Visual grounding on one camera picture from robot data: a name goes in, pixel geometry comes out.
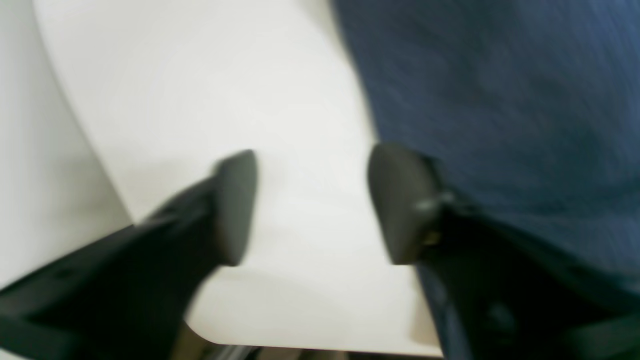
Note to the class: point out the dark blue T-shirt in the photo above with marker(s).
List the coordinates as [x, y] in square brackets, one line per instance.
[529, 109]

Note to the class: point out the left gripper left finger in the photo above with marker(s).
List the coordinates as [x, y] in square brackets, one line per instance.
[124, 296]

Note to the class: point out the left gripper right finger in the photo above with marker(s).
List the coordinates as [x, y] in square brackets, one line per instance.
[500, 294]

